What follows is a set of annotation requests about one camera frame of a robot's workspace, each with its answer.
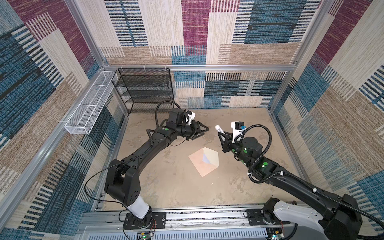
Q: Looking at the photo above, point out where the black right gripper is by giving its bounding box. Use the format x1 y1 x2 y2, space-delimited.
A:
217 131 252 167

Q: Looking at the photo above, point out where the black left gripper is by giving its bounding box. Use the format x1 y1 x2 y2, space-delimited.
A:
175 121 209 141

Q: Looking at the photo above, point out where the white glue stick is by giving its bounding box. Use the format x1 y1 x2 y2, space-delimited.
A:
215 125 225 134

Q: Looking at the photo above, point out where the pink envelope with flap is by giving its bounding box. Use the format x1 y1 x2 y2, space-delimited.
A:
189 148 220 178

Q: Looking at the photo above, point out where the blue bordered white letter paper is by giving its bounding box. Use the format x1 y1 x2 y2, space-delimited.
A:
203 151 213 165

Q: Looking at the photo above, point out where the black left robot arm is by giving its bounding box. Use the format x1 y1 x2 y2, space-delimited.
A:
105 108 210 227

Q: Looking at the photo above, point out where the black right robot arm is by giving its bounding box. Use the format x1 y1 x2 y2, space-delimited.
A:
218 130 363 240

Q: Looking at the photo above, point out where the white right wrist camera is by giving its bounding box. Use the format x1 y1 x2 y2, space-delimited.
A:
231 121 246 143

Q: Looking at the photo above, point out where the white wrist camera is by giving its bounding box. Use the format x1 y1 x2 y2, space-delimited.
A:
185 110 196 125
231 121 246 143

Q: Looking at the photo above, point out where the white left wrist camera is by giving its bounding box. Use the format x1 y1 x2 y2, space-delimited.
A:
185 110 196 125

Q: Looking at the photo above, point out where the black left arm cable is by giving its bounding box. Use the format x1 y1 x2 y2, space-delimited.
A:
83 100 188 240

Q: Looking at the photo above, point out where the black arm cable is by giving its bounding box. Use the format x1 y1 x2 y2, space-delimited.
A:
236 124 384 240
83 100 188 240

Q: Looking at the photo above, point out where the black wire shelf rack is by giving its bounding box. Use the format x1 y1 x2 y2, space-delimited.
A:
112 68 175 113

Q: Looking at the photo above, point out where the white wire mesh basket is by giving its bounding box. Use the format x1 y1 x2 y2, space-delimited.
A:
65 71 115 135

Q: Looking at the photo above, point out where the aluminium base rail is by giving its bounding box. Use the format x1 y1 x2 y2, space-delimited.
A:
75 205 326 240

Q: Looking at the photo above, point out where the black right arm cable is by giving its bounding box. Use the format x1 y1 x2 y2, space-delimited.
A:
236 124 384 240

